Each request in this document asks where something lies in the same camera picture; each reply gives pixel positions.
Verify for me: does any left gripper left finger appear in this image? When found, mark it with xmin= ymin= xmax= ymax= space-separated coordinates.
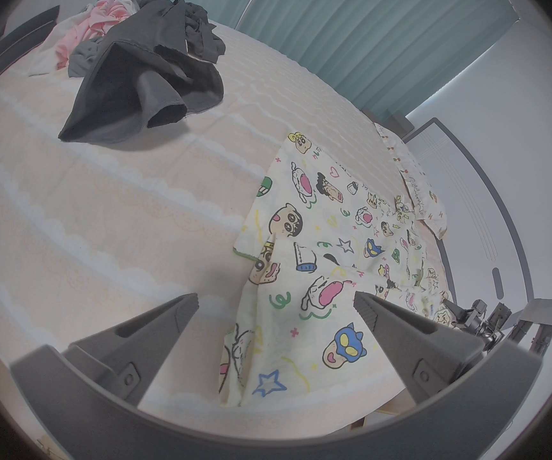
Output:
xmin=67 ymin=293 xmax=199 ymax=406

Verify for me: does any grey bedside table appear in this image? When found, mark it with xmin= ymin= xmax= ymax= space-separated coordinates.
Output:
xmin=361 ymin=107 xmax=416 ymax=138

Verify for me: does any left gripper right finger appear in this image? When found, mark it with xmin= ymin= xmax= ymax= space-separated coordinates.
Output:
xmin=354 ymin=290 xmax=486 ymax=407

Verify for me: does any pile of clothes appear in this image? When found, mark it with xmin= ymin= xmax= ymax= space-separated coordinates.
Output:
xmin=29 ymin=0 xmax=226 ymax=145

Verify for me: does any white printed pillow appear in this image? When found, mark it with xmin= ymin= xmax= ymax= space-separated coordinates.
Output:
xmin=374 ymin=122 xmax=449 ymax=241

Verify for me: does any white printed pyjama top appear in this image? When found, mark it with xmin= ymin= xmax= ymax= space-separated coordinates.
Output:
xmin=218 ymin=131 xmax=454 ymax=408

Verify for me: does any bed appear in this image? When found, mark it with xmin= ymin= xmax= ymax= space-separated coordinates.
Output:
xmin=0 ymin=15 xmax=532 ymax=449

